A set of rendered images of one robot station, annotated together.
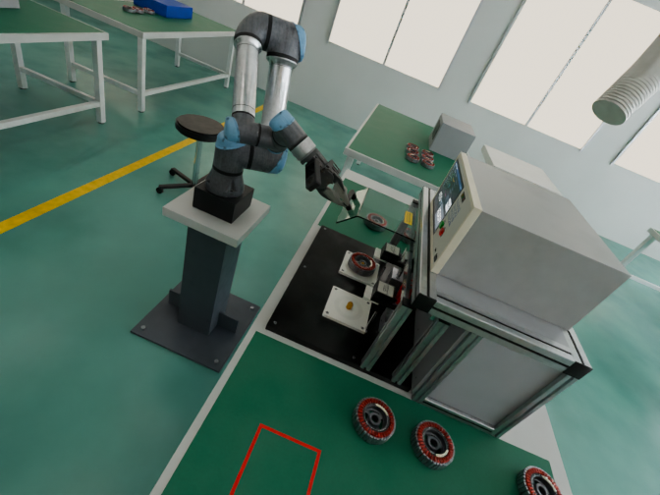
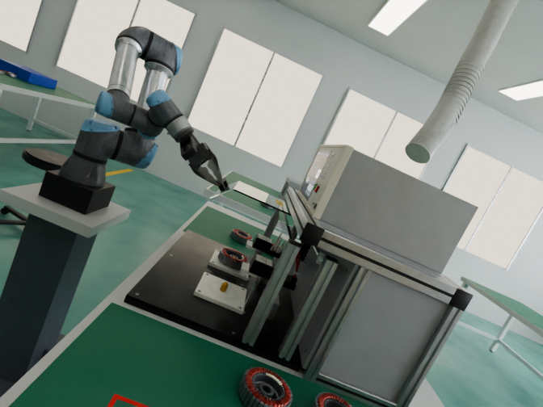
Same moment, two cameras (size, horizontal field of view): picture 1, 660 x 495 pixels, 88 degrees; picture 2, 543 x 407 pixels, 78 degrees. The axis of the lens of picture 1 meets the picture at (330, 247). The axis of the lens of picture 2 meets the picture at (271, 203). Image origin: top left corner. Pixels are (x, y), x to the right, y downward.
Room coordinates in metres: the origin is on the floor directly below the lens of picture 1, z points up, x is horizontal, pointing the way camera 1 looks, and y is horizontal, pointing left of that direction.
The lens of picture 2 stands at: (-0.10, -0.07, 1.24)
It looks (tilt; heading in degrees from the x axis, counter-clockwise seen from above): 9 degrees down; 354
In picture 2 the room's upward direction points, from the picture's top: 25 degrees clockwise
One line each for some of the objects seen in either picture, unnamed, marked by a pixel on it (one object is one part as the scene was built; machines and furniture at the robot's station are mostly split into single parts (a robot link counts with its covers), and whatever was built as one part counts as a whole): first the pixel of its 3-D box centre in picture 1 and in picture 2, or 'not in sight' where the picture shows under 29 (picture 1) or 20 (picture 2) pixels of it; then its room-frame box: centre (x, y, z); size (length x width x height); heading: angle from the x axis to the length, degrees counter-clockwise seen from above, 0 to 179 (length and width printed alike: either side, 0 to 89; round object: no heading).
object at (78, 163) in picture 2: (226, 176); (86, 166); (1.18, 0.49, 0.89); 0.15 x 0.15 x 0.10
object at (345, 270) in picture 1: (359, 268); (230, 264); (1.12, -0.14, 0.78); 0.15 x 0.15 x 0.01; 89
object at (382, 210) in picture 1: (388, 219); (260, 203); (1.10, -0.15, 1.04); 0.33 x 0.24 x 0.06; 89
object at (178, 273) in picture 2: (356, 292); (229, 282); (1.00, -0.16, 0.76); 0.64 x 0.47 x 0.02; 179
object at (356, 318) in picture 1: (348, 308); (221, 291); (0.88, -0.14, 0.78); 0.15 x 0.15 x 0.01; 89
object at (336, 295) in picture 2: (436, 288); (312, 269); (0.99, -0.40, 0.92); 0.66 x 0.01 x 0.30; 179
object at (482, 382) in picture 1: (485, 386); (380, 342); (0.66, -0.54, 0.91); 0.28 x 0.03 x 0.32; 89
